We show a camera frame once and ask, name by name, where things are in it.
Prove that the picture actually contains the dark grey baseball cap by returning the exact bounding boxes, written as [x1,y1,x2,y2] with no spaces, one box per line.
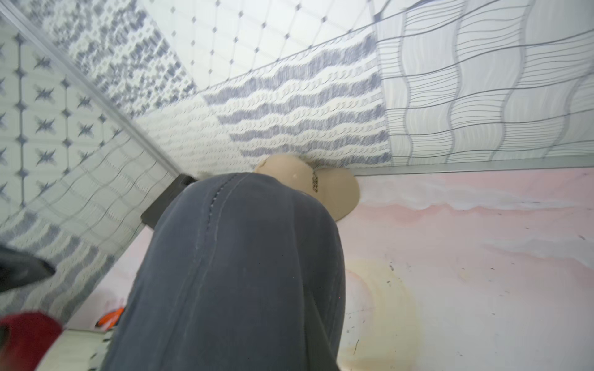
[101,173,346,370]

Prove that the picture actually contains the orange handled pliers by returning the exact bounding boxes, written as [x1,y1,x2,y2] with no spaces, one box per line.
[94,307,125,332]

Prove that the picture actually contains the black plastic tool case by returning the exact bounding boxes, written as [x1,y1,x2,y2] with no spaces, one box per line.
[141,174,196,229]

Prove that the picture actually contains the beige baseball cap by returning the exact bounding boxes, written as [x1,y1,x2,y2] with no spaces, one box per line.
[255,154,360,221]

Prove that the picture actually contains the black cap behind front cap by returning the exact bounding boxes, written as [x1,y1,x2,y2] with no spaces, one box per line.
[0,245,56,293]

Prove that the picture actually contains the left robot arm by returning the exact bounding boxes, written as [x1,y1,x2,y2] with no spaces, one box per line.
[37,329,114,371]

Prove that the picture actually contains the red baseball cap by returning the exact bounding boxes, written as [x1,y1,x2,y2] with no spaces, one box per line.
[1,312,63,370]

